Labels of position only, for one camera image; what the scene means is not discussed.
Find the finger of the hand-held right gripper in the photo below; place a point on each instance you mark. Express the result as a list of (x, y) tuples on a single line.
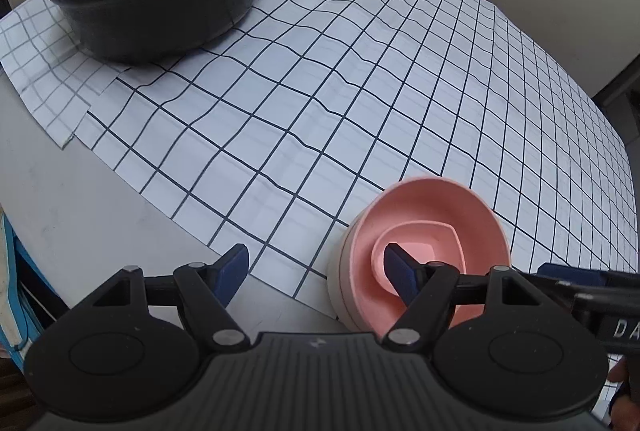
[(570, 276)]

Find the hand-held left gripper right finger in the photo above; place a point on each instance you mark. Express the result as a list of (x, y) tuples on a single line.
[(400, 271)]

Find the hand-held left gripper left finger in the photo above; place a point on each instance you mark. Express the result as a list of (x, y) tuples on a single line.
[(235, 271)]

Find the pink bowl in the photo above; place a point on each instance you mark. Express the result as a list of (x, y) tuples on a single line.
[(450, 206)]

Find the person's right hand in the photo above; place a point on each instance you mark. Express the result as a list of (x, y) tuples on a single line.
[(621, 370)]

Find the white checkered tablecloth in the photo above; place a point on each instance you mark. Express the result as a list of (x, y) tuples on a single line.
[(375, 86)]

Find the blue and white cloth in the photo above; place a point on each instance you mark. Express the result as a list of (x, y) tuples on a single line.
[(10, 291)]

